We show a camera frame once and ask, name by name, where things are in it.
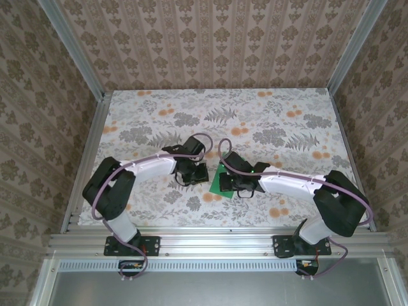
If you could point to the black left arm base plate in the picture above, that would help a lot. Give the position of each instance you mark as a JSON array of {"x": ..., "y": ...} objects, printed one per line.
[{"x": 153, "y": 245}]

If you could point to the small black electronics box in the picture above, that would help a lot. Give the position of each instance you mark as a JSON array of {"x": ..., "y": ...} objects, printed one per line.
[
  {"x": 129, "y": 269},
  {"x": 310, "y": 269}
]

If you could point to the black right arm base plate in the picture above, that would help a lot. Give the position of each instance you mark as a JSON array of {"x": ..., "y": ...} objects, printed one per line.
[{"x": 280, "y": 245}]

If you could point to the aluminium frame post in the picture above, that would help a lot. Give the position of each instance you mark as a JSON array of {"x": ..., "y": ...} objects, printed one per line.
[
  {"x": 76, "y": 51},
  {"x": 355, "y": 44}
]

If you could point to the aluminium mounting rail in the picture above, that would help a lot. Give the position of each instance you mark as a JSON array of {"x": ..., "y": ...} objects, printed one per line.
[{"x": 216, "y": 243}]

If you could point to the floral patterned table cover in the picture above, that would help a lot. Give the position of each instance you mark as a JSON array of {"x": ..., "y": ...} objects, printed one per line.
[{"x": 191, "y": 105}]

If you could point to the aluminium table side rail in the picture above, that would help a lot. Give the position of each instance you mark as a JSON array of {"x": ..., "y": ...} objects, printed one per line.
[
  {"x": 352, "y": 153},
  {"x": 96, "y": 127}
]

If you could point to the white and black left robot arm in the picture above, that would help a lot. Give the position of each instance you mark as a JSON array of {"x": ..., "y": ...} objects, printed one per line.
[{"x": 150, "y": 167}]

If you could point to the green paper sheet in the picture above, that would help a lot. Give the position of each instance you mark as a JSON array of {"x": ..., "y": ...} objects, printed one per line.
[{"x": 215, "y": 186}]

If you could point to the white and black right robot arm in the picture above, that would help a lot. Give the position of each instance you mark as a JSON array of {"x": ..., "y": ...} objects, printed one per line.
[{"x": 287, "y": 185}]

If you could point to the grey sheet metal panel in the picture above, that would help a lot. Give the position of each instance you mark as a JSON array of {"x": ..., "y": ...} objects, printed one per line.
[{"x": 207, "y": 290}]

